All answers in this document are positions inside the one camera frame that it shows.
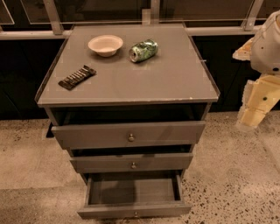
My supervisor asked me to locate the grey bottom drawer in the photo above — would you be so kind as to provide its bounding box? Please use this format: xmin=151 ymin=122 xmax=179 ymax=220
xmin=78 ymin=171 xmax=192 ymax=219

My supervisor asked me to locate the grey drawer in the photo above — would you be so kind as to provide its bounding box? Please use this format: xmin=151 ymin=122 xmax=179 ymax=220
xmin=70 ymin=153 xmax=193 ymax=173
xmin=78 ymin=171 xmax=192 ymax=219
xmin=52 ymin=121 xmax=206 ymax=150

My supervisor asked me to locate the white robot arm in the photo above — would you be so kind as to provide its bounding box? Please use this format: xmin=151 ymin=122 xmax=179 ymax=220
xmin=233 ymin=10 xmax=280 ymax=129

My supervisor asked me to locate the grey middle drawer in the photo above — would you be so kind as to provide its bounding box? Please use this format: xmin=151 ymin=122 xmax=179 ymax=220
xmin=70 ymin=153 xmax=193 ymax=173

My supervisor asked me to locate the grey wooden drawer cabinet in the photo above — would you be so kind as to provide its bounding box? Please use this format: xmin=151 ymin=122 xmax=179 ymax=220
xmin=34 ymin=24 xmax=221 ymax=182

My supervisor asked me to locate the grey top drawer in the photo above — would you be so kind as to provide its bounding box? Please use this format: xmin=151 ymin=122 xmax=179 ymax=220
xmin=52 ymin=121 xmax=206 ymax=150

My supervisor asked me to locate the green crushed soda can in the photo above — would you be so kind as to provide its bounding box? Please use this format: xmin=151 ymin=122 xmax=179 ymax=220
xmin=129 ymin=39 xmax=158 ymax=63

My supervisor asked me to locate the white paper bowl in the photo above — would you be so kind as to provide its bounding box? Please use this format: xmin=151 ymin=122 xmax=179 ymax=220
xmin=87 ymin=35 xmax=123 ymax=57

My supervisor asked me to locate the dark snack bar wrapper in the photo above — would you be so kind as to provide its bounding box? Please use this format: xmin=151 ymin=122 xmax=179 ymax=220
xmin=59 ymin=65 xmax=97 ymax=90

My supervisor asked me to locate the metal window railing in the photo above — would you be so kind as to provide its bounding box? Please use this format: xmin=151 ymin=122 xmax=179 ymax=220
xmin=0 ymin=0 xmax=280 ymax=39

